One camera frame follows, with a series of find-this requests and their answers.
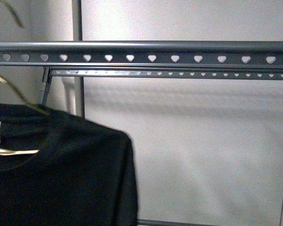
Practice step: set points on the black printed t-shirt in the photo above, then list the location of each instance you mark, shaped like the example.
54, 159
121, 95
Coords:
81, 175

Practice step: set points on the gold metal clothes hanger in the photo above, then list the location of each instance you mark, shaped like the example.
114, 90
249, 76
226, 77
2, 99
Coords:
6, 152

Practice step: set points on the gold hanger hook upper left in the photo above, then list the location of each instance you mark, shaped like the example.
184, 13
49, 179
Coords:
13, 13

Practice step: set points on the grey clothes rack top rail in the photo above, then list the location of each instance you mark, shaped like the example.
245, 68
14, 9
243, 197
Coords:
180, 54

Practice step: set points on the grey vertical wall post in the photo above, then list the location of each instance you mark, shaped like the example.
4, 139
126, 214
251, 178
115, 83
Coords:
78, 36

